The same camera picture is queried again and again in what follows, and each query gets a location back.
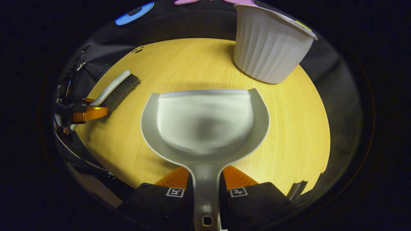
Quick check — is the white ribbed garbage bin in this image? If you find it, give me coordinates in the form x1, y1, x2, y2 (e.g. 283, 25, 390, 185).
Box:
233, 4, 318, 84

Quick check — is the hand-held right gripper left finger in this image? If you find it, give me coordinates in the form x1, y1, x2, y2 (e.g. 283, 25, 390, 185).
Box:
124, 166, 195, 231

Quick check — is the small white broom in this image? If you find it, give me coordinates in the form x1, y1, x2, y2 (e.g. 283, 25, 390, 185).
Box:
70, 70, 141, 131

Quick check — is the wooden desktop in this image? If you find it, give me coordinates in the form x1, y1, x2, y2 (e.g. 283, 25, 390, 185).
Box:
74, 38, 331, 196

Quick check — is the white dustpan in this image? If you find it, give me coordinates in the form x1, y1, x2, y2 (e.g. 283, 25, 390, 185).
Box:
140, 88, 270, 231

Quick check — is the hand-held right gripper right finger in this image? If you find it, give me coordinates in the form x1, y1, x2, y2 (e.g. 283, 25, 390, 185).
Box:
220, 165, 297, 231

